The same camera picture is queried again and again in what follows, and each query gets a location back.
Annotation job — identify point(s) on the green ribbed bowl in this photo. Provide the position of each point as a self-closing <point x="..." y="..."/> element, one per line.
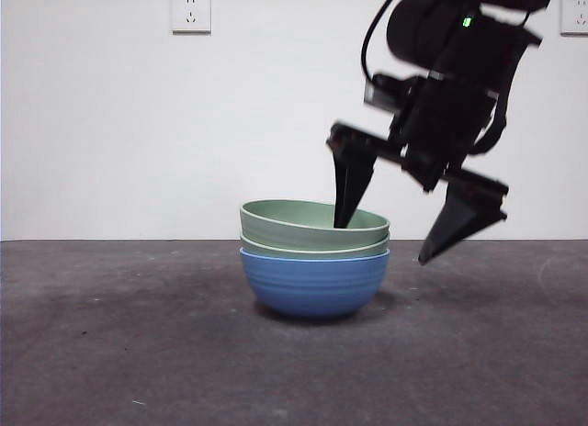
<point x="285" y="226"/>
<point x="294" y="251"/>

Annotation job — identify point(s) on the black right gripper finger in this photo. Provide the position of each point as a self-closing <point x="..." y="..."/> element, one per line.
<point x="459" y="224"/>
<point x="351" y="187"/>

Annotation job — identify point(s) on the blue ribbed bowl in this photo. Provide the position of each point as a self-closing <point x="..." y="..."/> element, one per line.
<point x="314" y="286"/>

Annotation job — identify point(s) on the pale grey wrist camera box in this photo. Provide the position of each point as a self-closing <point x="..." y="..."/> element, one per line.
<point x="381" y="93"/>

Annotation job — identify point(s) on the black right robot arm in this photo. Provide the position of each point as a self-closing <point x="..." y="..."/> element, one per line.
<point x="459" y="31"/>

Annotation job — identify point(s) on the white wall socket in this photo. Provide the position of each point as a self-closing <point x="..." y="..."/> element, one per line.
<point x="191" y="13"/>
<point x="574" y="15"/>

